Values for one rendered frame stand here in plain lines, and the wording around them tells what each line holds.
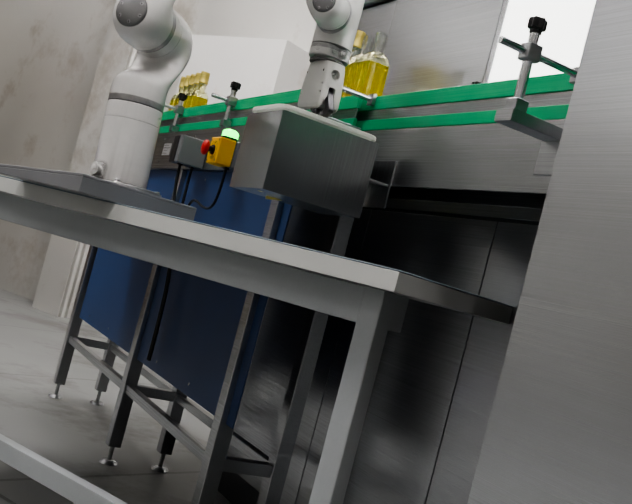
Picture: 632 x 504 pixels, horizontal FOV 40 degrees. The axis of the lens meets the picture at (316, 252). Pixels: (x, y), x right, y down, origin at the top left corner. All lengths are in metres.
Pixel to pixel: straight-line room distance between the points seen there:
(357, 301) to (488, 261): 0.47
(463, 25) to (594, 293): 1.15
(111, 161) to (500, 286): 0.84
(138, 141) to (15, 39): 6.15
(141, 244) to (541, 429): 0.95
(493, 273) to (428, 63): 0.61
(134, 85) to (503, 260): 0.84
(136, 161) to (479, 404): 0.86
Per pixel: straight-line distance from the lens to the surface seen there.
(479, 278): 1.82
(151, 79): 1.92
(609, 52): 1.17
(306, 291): 1.48
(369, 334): 1.39
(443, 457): 1.82
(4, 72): 7.98
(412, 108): 1.85
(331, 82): 1.78
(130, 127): 1.89
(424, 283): 1.40
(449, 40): 2.13
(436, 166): 1.67
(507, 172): 1.50
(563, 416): 1.06
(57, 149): 7.12
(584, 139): 1.15
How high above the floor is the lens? 0.70
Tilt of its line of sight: 2 degrees up
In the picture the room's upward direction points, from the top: 15 degrees clockwise
